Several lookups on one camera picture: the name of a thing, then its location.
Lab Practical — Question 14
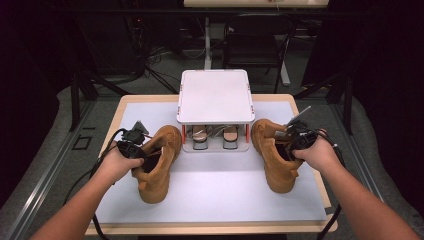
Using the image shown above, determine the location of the black metal stand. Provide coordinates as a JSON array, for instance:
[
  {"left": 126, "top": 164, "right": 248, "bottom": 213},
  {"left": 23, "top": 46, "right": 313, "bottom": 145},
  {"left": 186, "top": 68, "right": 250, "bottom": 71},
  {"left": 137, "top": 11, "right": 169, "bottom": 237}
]
[
  {"left": 68, "top": 71, "right": 132, "bottom": 133},
  {"left": 293, "top": 71, "right": 354, "bottom": 136}
]

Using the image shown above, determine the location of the hand-held gripper black cable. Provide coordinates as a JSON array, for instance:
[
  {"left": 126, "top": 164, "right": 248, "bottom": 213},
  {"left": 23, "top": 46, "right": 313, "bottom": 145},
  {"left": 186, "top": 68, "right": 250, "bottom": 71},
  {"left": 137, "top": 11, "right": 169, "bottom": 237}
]
[
  {"left": 63, "top": 128, "right": 129, "bottom": 240},
  {"left": 315, "top": 129, "right": 345, "bottom": 240}
]

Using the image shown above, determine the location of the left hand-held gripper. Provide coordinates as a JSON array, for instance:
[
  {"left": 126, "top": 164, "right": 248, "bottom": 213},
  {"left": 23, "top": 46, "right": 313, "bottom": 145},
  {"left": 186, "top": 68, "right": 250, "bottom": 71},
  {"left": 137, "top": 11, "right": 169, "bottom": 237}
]
[{"left": 117, "top": 120, "right": 149, "bottom": 160}]

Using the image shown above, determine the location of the black chair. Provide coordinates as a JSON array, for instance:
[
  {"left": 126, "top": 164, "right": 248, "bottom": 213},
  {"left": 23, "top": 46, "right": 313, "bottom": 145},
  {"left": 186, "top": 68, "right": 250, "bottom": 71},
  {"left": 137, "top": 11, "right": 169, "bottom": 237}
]
[{"left": 222, "top": 13, "right": 298, "bottom": 94}]

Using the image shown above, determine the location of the left hand-held gripper black cable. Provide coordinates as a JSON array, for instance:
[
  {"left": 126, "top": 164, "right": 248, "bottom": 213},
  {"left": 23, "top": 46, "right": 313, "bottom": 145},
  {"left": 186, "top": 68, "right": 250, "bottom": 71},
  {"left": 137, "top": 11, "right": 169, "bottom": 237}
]
[{"left": 63, "top": 128, "right": 129, "bottom": 240}]

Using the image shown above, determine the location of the silver strap block-heel sandal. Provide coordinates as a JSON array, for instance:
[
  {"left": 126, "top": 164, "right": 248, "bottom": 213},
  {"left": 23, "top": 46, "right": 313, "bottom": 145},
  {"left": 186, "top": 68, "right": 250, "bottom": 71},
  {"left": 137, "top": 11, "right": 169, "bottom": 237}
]
[
  {"left": 188, "top": 124, "right": 214, "bottom": 151},
  {"left": 218, "top": 124, "right": 240, "bottom": 150}
]

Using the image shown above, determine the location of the bundle of black floor cables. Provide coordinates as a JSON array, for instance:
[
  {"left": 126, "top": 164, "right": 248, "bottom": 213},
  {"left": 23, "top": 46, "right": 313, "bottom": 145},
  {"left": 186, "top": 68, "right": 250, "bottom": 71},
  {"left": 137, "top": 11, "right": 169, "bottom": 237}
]
[{"left": 133, "top": 16, "right": 183, "bottom": 95}]

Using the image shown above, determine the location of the person's right hand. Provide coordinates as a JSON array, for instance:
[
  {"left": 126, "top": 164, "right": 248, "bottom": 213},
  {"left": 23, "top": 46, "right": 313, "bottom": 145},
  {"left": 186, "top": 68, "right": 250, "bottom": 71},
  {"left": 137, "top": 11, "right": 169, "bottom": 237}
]
[{"left": 293, "top": 129, "right": 338, "bottom": 173}]

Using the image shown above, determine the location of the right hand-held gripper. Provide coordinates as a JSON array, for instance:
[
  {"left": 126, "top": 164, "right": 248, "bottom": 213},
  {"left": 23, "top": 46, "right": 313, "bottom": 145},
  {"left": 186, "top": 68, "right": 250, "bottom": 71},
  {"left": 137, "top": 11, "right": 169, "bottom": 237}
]
[{"left": 285, "top": 105, "right": 318, "bottom": 153}]

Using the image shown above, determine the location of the white two-tier shoe rack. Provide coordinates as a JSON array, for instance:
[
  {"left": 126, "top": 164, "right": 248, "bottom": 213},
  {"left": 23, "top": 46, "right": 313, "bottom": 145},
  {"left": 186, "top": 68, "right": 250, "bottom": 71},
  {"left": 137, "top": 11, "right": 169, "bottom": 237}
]
[{"left": 175, "top": 69, "right": 257, "bottom": 154}]

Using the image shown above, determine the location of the right hand-held gripper black cable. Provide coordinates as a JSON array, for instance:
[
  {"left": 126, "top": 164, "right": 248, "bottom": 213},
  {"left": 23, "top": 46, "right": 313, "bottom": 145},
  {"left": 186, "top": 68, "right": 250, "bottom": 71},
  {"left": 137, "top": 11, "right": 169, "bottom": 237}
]
[{"left": 315, "top": 129, "right": 345, "bottom": 240}]

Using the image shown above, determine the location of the aluminium floor rail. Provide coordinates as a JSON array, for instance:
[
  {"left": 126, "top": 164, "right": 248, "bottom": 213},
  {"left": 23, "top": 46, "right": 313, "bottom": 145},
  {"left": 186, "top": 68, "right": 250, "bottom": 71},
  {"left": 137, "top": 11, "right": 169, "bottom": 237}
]
[
  {"left": 328, "top": 103, "right": 401, "bottom": 240},
  {"left": 6, "top": 99, "right": 98, "bottom": 240}
]

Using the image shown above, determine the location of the white table mat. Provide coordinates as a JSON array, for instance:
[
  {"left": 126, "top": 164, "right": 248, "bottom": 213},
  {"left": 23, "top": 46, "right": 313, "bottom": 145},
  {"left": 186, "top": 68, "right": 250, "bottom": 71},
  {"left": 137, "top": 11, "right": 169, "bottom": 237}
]
[{"left": 94, "top": 100, "right": 329, "bottom": 224}]

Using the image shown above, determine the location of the white desk with metal legs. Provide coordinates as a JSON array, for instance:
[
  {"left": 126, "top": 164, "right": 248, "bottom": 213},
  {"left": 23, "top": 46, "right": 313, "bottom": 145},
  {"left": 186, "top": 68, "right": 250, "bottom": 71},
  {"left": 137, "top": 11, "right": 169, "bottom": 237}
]
[{"left": 183, "top": 0, "right": 330, "bottom": 87}]

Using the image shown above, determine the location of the tan suede boot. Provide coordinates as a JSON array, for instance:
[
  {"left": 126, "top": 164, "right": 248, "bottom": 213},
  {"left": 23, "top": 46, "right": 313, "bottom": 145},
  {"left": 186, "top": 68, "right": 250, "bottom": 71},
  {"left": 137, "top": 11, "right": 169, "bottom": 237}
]
[
  {"left": 131, "top": 124, "right": 183, "bottom": 204},
  {"left": 250, "top": 118, "right": 306, "bottom": 194}
]

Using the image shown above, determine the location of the person's left hand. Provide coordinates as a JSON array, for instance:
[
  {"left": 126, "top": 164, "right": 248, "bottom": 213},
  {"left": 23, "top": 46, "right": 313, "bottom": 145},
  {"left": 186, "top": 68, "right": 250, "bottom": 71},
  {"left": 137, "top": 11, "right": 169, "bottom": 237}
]
[{"left": 96, "top": 141, "right": 145, "bottom": 183}]

